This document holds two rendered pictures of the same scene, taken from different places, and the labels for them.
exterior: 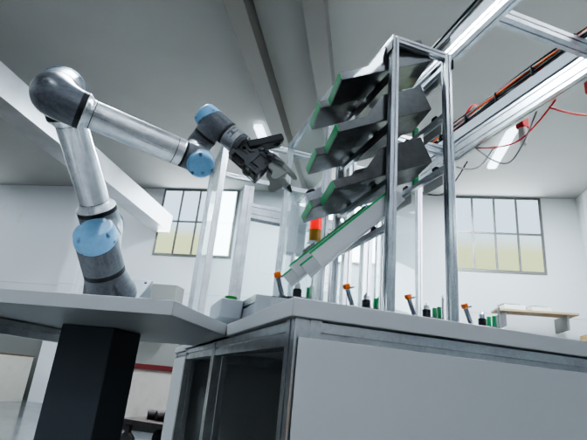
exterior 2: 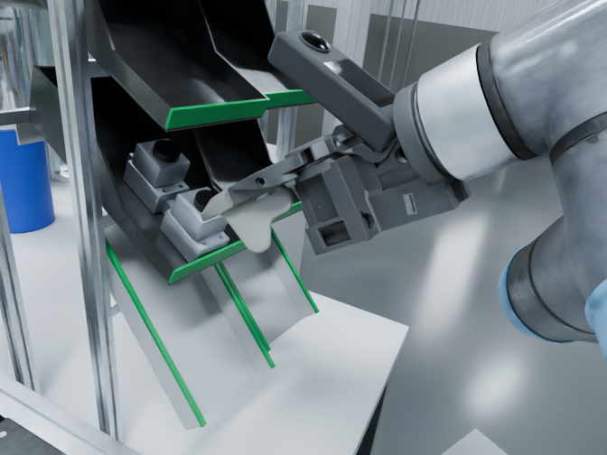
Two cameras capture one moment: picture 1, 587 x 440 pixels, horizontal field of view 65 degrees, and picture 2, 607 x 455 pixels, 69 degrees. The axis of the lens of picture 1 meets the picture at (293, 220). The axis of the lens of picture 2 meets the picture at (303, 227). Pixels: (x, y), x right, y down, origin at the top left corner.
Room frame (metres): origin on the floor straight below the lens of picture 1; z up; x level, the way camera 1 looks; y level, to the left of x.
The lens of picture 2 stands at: (1.51, 0.31, 1.45)
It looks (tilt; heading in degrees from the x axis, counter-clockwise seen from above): 25 degrees down; 220
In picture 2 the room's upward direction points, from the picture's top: 7 degrees clockwise
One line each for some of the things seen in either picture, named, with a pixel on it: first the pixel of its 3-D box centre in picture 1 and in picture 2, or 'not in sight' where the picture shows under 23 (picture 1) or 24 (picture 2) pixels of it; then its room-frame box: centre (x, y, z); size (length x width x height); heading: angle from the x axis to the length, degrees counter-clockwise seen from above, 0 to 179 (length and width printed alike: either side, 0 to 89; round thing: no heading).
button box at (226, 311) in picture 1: (224, 312); not in sight; (1.53, 0.20, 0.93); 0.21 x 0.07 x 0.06; 17
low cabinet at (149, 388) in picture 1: (153, 394); not in sight; (7.26, 1.81, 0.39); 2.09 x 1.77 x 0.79; 170
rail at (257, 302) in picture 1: (231, 324); not in sight; (1.73, 0.19, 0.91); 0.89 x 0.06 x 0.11; 17
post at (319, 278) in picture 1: (325, 196); not in sight; (1.74, -0.12, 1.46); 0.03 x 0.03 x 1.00; 17
